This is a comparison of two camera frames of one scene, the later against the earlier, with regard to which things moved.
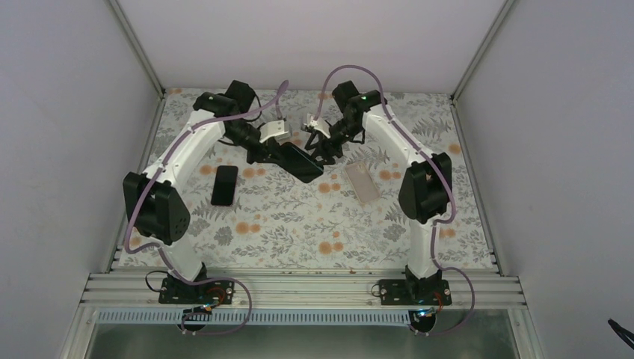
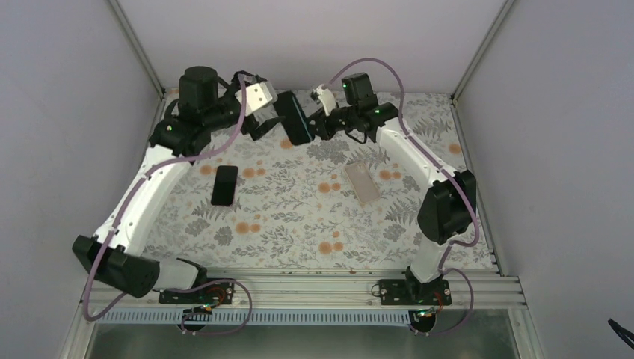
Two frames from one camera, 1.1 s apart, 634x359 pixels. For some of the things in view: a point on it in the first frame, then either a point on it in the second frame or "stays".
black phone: x=297 y=164 to x=297 y=126
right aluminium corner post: x=481 y=51 stays
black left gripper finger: x=285 y=148 to x=268 y=124
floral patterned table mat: x=249 y=215 stays
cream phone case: x=362 y=182 stays
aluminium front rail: x=303 y=289 stays
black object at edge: x=623 y=333 stays
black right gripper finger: x=327 y=156 to x=324 y=132
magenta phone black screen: x=225 y=185 stays
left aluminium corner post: x=138 y=50 stays
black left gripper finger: x=259 y=155 to x=258 y=132
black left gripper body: x=236 y=134 to x=216 y=117
